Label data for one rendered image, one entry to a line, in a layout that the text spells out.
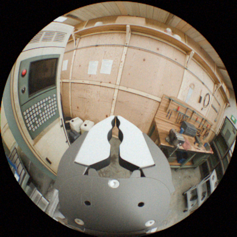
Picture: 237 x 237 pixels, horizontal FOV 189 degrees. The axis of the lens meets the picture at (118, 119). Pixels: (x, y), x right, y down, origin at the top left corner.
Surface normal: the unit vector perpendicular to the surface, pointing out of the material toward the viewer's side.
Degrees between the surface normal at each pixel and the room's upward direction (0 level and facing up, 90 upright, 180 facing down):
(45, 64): 90
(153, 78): 90
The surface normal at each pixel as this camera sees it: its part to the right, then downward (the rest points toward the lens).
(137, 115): -0.22, 0.48
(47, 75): 0.96, 0.28
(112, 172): 0.19, -0.83
